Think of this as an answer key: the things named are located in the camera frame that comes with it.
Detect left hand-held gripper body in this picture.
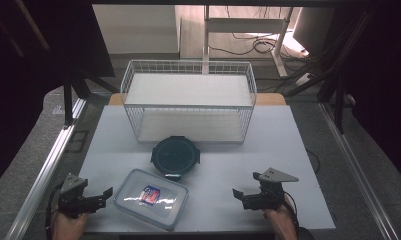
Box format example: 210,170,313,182
57,172,106,220

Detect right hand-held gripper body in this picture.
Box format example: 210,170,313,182
241,167,300,211

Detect clear rectangular food container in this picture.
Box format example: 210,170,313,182
113,168,190,232

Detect dark round food container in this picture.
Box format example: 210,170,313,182
150,135,202,182

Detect white wire shelf rack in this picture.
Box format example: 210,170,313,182
120,59,258,145

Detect person's right hand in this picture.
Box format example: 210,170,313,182
262,203,291,231

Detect person's left hand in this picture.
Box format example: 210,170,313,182
52,210,90,240

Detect black tripod stand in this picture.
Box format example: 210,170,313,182
283,12,374,135
62,64,121,130

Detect dark curtain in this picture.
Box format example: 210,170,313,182
0,0,116,195
334,0,401,189

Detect white cabinet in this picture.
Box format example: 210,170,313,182
92,4,182,55

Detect right hand-held gripper cable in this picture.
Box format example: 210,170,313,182
282,190,301,232

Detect hand-held gripper cable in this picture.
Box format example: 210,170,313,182
44,182,64,240
282,190,301,232

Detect left hand-held gripper cable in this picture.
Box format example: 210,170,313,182
44,182,64,240

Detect aluminium rail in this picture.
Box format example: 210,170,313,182
3,97,88,240
318,102,401,240

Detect thin black cable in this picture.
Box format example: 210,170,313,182
305,148,322,175

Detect black floor cables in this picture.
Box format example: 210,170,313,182
208,6,310,58

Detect white metal frame stand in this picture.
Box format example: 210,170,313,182
202,4,295,79

